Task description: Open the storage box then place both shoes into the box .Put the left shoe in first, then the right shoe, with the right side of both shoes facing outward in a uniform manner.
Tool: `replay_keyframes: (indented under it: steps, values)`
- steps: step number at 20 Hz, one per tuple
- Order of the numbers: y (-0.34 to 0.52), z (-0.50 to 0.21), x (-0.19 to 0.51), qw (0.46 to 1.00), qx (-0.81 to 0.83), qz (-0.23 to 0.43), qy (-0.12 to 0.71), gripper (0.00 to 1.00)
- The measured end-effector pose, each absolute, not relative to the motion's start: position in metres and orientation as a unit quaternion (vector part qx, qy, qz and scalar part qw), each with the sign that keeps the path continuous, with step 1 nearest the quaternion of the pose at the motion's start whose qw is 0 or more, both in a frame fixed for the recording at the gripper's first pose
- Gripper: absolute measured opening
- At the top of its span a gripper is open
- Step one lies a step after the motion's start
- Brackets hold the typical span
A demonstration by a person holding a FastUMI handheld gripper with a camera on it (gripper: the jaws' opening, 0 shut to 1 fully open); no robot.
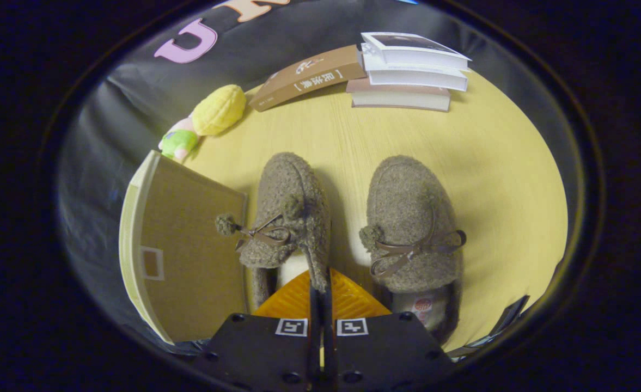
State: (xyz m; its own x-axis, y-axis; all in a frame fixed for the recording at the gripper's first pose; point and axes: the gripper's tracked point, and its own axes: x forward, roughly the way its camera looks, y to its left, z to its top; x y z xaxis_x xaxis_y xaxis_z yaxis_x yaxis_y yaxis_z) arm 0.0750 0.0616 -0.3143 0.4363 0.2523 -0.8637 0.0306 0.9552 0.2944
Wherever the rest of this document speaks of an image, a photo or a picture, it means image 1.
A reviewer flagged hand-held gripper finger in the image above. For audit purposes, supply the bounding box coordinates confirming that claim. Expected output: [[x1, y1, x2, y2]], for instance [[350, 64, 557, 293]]
[[194, 269, 322, 392], [321, 268, 457, 392]]

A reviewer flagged brown fuzzy shoe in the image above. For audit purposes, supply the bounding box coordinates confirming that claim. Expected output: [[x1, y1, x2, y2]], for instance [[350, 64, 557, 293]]
[[359, 155, 467, 346], [215, 152, 332, 310]]

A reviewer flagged brown cardboard storage box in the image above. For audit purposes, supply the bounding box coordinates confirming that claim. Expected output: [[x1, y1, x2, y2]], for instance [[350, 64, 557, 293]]
[[119, 150, 248, 345]]

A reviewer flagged dark flat object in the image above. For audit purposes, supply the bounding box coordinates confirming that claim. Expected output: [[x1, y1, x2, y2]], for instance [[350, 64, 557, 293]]
[[447, 295, 531, 359]]

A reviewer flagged green and pink plush toy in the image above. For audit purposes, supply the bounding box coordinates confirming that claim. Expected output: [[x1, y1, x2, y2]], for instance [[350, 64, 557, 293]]
[[158, 115, 200, 163]]

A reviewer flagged yellow plush toy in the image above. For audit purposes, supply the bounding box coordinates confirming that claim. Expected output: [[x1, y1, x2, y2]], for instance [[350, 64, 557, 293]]
[[191, 84, 247, 137]]

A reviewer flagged mauve book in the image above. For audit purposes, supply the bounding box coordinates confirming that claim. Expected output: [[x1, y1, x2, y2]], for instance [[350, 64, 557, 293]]
[[345, 77, 451, 113]]

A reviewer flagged brown book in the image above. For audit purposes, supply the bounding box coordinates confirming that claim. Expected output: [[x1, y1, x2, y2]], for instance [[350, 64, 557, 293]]
[[248, 45, 368, 113]]

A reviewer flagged white book with dark cover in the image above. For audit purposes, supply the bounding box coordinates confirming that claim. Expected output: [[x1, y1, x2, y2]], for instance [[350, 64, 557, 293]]
[[361, 32, 472, 72]]

